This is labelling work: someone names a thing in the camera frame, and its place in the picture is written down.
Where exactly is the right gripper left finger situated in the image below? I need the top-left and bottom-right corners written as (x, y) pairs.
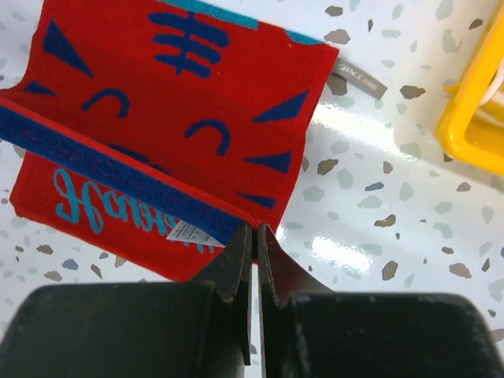
top-left (1, 224), bottom-right (252, 377)

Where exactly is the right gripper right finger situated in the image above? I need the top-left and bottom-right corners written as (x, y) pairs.
top-left (258, 224), bottom-right (503, 377)

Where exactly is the red patterned towel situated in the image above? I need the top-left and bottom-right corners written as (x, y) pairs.
top-left (1, 1), bottom-right (343, 280)

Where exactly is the yellow striped Doraemon towel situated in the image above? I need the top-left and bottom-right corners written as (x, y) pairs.
top-left (476, 61), bottom-right (503, 128)

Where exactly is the yellow plastic tray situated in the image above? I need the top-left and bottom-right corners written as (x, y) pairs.
top-left (435, 1), bottom-right (503, 176)

